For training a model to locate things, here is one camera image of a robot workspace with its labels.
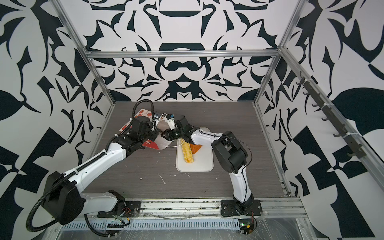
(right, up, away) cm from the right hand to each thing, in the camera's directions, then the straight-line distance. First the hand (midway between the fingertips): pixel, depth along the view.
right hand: (162, 133), depth 90 cm
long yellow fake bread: (+15, -11, +1) cm, 18 cm away
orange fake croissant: (+19, -9, +2) cm, 21 cm away
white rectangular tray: (+24, -15, +2) cm, 29 cm away
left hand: (-3, +7, -8) cm, 11 cm away
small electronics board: (+43, -41, -18) cm, 62 cm away
